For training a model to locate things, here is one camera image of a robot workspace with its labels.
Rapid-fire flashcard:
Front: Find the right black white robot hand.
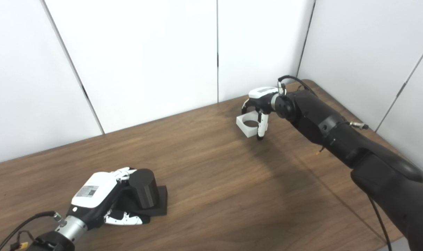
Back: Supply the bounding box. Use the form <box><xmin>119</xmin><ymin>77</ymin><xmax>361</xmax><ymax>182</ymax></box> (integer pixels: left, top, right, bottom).
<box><xmin>241</xmin><ymin>86</ymin><xmax>280</xmax><ymax>141</ymax></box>

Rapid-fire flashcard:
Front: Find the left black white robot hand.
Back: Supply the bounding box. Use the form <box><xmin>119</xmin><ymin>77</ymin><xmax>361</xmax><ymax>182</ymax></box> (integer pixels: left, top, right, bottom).
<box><xmin>67</xmin><ymin>167</ymin><xmax>151</xmax><ymax>229</ymax></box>

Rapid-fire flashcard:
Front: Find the white square piece with hole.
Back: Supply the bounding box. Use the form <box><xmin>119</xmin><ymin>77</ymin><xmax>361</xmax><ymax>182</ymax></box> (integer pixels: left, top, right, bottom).
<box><xmin>236</xmin><ymin>113</ymin><xmax>264</xmax><ymax>138</ymax></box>

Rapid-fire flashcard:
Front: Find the black cylinder peg with base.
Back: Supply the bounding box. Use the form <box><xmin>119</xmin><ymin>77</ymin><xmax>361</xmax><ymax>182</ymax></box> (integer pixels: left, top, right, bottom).
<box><xmin>119</xmin><ymin>168</ymin><xmax>168</xmax><ymax>217</ymax></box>

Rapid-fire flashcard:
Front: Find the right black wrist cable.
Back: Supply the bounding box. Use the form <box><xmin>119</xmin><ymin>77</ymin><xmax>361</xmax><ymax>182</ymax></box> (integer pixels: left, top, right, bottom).
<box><xmin>277</xmin><ymin>75</ymin><xmax>393</xmax><ymax>251</ymax></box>

